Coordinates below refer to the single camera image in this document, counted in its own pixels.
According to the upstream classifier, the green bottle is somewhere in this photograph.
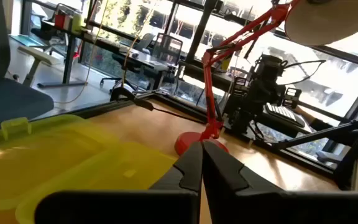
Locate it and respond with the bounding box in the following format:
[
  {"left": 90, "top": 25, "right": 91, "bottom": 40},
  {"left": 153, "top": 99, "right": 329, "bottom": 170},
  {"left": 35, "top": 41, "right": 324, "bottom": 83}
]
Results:
[{"left": 71, "top": 11, "right": 84, "bottom": 34}]

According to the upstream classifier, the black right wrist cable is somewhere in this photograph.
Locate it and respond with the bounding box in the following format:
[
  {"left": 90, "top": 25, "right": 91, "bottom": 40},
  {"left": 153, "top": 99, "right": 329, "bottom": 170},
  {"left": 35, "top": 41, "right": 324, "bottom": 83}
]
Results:
[{"left": 275, "top": 58, "right": 328, "bottom": 87}]

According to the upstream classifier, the yellow-green translucent supply box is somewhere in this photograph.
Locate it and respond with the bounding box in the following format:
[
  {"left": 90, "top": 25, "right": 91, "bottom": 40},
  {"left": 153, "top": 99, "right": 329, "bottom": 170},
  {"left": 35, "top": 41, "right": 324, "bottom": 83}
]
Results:
[{"left": 0, "top": 114, "right": 180, "bottom": 224}]

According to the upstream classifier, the red desk lamp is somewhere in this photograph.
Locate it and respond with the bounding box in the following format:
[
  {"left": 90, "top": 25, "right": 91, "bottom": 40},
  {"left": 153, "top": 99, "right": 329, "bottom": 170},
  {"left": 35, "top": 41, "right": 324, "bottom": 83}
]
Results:
[{"left": 174, "top": 0, "right": 358, "bottom": 156}]

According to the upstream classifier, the blue-seated office chair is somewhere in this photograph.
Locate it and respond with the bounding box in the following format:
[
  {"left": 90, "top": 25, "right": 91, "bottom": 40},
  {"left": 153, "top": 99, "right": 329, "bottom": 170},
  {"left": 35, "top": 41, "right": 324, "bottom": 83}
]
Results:
[{"left": 0, "top": 0, "right": 62, "bottom": 134}]

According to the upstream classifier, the black mesh office chair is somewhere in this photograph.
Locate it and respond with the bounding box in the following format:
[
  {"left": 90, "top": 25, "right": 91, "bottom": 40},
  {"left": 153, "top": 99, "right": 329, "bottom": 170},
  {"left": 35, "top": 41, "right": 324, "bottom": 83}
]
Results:
[{"left": 99, "top": 32, "right": 185, "bottom": 95}]

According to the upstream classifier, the black clamp mount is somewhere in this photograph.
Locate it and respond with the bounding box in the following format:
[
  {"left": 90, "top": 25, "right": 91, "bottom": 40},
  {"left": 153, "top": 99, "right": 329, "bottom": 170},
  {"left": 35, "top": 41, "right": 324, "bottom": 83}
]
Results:
[{"left": 109, "top": 86, "right": 155, "bottom": 112}]

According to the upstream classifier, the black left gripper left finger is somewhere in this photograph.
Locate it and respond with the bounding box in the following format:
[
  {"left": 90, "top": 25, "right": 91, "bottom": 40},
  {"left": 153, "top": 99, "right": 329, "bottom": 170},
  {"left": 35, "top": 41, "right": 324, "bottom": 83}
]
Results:
[{"left": 34, "top": 139, "right": 204, "bottom": 224}]

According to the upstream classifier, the red container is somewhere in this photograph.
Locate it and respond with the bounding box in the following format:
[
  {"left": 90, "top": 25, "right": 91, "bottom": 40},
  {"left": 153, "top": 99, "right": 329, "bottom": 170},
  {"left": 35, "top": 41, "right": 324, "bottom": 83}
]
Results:
[{"left": 53, "top": 12, "right": 67, "bottom": 29}]

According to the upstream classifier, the yellow extension cable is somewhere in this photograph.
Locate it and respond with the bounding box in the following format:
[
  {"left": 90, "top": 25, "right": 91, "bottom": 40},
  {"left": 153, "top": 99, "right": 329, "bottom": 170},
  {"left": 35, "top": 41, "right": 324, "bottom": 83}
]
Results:
[{"left": 53, "top": 0, "right": 110, "bottom": 105}]

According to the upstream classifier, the black keyboard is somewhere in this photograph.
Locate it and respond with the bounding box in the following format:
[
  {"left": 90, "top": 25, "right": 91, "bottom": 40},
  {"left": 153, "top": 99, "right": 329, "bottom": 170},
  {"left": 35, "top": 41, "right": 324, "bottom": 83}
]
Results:
[{"left": 265, "top": 103, "right": 306, "bottom": 128}]

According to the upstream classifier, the background office desk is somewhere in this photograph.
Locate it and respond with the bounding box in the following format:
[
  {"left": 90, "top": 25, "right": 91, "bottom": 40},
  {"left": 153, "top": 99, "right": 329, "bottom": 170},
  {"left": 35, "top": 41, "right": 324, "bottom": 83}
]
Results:
[{"left": 40, "top": 18, "right": 185, "bottom": 91}]

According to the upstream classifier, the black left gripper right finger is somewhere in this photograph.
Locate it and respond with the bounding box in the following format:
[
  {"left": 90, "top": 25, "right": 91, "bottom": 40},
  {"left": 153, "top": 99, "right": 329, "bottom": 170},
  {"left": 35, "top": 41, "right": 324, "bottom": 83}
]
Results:
[{"left": 203, "top": 139, "right": 358, "bottom": 224}]

